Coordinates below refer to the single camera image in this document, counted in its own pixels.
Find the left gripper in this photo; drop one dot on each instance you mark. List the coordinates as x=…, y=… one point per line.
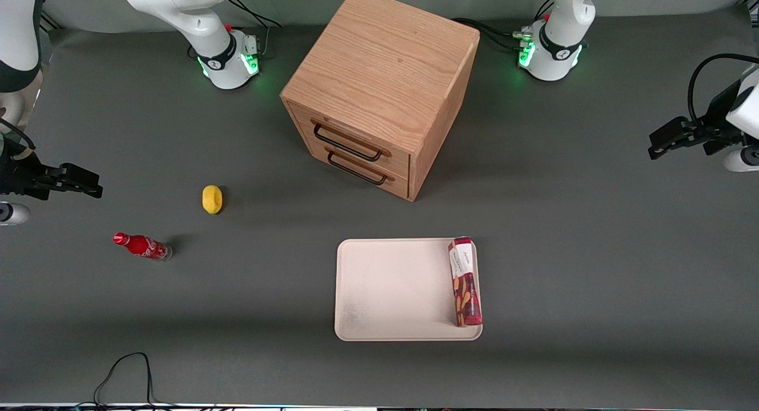
x=716, y=128

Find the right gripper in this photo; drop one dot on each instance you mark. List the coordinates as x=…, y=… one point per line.
x=16, y=177

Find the red cookie box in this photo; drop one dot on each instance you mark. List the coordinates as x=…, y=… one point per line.
x=465, y=286

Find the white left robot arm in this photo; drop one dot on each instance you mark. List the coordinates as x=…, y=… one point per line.
x=560, y=43

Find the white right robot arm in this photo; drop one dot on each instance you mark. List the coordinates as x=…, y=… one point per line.
x=195, y=19

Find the beige plastic tray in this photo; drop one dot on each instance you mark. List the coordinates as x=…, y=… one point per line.
x=397, y=289

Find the red cola bottle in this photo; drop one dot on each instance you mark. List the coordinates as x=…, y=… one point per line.
x=142, y=245

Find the yellow lemon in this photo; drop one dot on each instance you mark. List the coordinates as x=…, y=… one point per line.
x=212, y=199

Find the wooden drawer front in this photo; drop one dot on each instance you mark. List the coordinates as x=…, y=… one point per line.
x=356, y=132
x=394, y=182

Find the wooden drawer cabinet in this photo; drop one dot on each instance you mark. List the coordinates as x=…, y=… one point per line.
x=385, y=61

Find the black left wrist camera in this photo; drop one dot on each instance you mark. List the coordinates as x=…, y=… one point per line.
x=720, y=117

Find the aluminium frame rail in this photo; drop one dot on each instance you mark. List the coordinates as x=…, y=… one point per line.
x=750, y=5
x=50, y=21

